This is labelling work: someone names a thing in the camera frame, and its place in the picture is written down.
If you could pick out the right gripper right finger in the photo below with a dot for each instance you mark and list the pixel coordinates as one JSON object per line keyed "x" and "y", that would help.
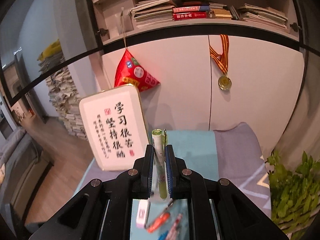
{"x": 216, "y": 209}

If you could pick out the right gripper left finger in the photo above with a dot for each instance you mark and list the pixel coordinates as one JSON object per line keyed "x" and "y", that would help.
{"x": 102, "y": 209}

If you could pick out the white correction tape eraser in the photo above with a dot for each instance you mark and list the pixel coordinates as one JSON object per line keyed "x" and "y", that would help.
{"x": 142, "y": 213}

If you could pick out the patterned white pink pen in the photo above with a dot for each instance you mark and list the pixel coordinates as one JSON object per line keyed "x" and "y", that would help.
{"x": 175, "y": 229}

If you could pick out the orange utility knife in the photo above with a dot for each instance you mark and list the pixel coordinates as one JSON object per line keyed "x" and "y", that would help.
{"x": 161, "y": 219}

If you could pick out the blue pen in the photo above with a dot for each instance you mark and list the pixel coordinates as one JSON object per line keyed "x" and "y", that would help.
{"x": 163, "y": 236}

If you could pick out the green patterned pen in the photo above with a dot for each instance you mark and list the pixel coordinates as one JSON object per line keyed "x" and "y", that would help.
{"x": 158, "y": 145}

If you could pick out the clear gel pen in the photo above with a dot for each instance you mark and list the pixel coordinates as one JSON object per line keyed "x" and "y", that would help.
{"x": 165, "y": 141}

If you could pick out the frosted plastic pen cup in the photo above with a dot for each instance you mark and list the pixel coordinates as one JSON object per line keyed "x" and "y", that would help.
{"x": 156, "y": 199}

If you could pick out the teal grey table cloth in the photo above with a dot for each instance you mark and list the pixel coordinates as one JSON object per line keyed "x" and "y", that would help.
{"x": 234, "y": 154}

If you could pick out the green potted plant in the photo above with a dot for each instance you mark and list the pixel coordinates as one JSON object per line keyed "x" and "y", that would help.
{"x": 294, "y": 194}

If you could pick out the grey sofa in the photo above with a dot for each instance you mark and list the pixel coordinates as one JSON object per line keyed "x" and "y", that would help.
{"x": 24, "y": 164}

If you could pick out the framed calligraphy sign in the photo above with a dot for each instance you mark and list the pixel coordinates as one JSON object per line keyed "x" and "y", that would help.
{"x": 115, "y": 127}

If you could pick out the pile of stacked papers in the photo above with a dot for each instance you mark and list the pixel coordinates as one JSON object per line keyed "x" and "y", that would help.
{"x": 65, "y": 98}

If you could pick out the gold medal with ribbon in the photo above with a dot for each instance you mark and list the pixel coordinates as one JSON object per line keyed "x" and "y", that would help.
{"x": 221, "y": 60}

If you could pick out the red hanging pouch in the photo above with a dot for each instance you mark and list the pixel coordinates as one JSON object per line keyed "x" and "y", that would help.
{"x": 129, "y": 71}

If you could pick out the clear holder on shelf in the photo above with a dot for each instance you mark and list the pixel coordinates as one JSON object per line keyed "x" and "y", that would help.
{"x": 124, "y": 21}

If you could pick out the red books on shelf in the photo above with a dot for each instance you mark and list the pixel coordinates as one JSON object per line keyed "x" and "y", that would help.
{"x": 193, "y": 12}

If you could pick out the grey bookshelf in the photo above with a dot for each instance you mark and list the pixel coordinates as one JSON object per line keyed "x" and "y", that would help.
{"x": 221, "y": 12}

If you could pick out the right stack of books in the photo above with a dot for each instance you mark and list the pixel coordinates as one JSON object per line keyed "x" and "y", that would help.
{"x": 267, "y": 16}

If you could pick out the stack of books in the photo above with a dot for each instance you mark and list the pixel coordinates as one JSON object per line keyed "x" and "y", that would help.
{"x": 152, "y": 12}
{"x": 267, "y": 16}

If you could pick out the left stack of books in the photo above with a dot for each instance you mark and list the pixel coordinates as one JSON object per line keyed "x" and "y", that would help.
{"x": 152, "y": 12}

